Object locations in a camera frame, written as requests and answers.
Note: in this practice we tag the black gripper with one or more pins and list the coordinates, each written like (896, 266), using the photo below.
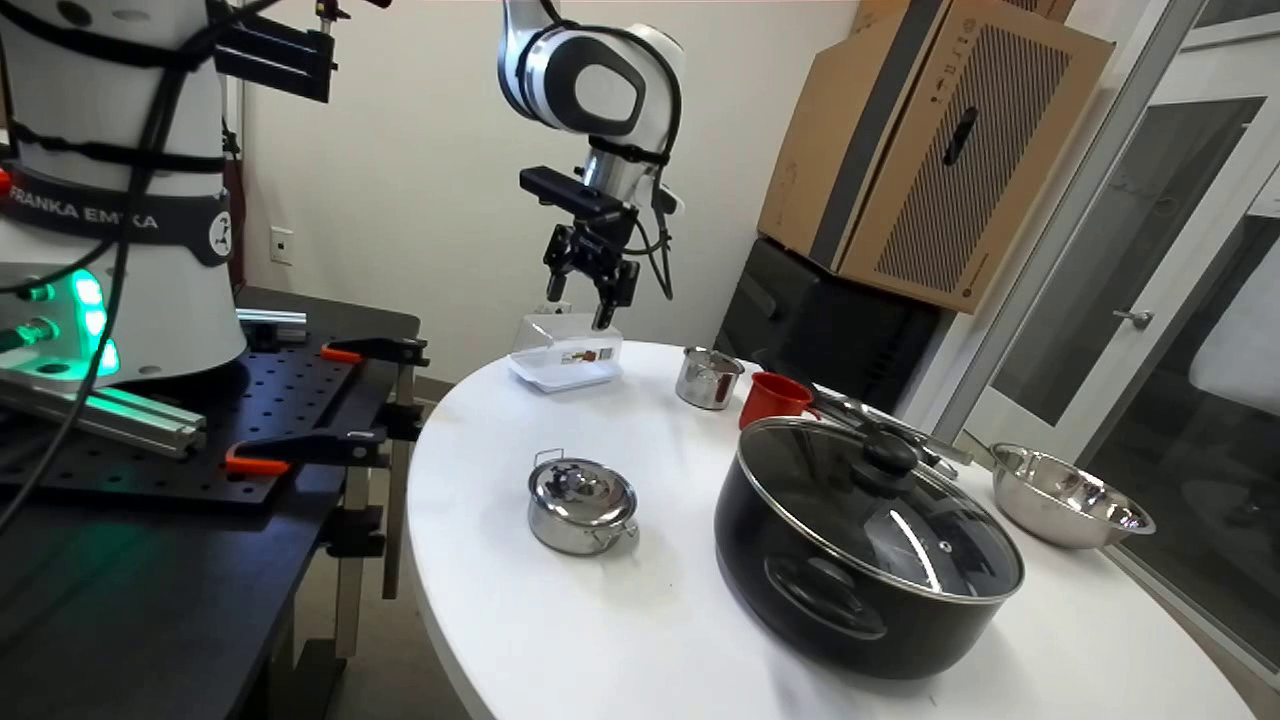
(599, 242)

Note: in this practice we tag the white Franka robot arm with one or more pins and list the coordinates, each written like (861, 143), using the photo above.
(132, 292)

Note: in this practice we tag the white plate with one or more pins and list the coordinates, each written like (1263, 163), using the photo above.
(560, 383)

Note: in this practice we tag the small steel pot lid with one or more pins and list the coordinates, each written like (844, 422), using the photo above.
(581, 483)

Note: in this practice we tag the glass pot lid black knob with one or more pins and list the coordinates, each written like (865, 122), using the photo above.
(920, 527)

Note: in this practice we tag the small steel cup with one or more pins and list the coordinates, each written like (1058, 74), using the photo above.
(707, 383)

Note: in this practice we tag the red cup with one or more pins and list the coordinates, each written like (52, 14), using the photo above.
(772, 396)

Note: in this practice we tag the small steel pot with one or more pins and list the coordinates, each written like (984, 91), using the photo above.
(579, 527)

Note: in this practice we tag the black box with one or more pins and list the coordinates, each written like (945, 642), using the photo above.
(825, 326)

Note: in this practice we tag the black perforated breadboard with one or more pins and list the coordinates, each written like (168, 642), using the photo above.
(266, 400)

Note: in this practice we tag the large cardboard box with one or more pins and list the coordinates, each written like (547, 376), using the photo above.
(935, 147)

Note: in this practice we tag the large black pot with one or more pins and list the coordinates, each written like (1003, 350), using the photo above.
(815, 600)

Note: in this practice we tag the black workbench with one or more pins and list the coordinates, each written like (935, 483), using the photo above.
(132, 600)

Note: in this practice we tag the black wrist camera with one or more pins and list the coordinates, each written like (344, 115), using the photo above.
(564, 189)

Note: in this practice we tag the white wall outlet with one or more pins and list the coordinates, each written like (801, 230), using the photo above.
(282, 247)

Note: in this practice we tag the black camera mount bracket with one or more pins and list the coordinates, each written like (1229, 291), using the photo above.
(274, 53)

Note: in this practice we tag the aluminium rail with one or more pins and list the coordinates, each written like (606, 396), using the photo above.
(120, 410)

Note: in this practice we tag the glass door white frame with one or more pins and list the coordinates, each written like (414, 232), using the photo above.
(1207, 66)

